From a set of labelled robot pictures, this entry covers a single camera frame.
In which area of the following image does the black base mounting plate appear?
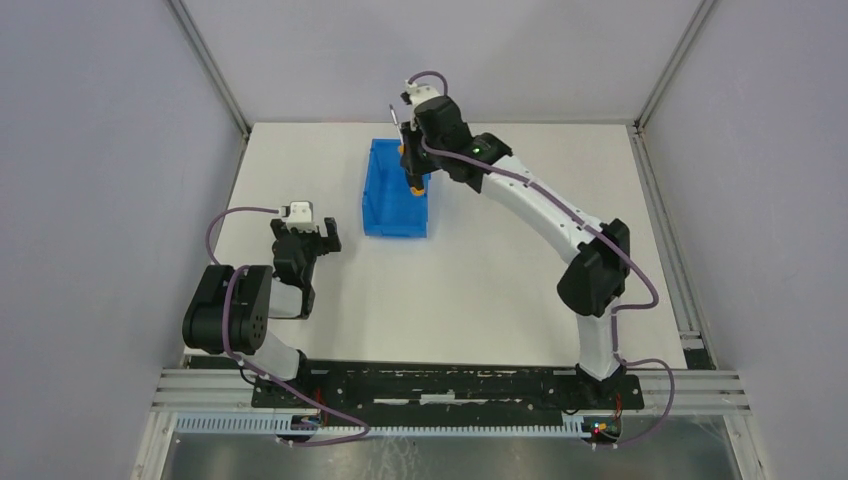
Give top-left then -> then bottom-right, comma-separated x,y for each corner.
291,360 -> 645,427

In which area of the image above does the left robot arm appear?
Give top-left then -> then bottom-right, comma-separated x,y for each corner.
182,217 -> 342,381

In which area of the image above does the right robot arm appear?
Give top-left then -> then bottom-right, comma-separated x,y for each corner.
397,93 -> 630,395

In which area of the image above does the aluminium frame rail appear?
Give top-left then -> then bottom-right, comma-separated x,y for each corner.
151,369 -> 751,416

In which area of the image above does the orange black screwdriver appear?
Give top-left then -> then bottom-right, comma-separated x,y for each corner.
388,103 -> 426,197

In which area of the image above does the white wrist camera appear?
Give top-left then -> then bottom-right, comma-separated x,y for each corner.
279,201 -> 316,232
400,82 -> 441,108

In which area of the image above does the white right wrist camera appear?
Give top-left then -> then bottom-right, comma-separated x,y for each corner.
400,82 -> 441,108

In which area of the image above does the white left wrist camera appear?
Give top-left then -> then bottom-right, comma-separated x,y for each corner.
279,201 -> 316,232

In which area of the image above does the blue plastic bin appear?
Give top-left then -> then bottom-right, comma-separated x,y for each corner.
361,138 -> 429,239

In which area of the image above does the white slotted cable duct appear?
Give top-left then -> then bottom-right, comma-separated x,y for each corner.
175,413 -> 590,440

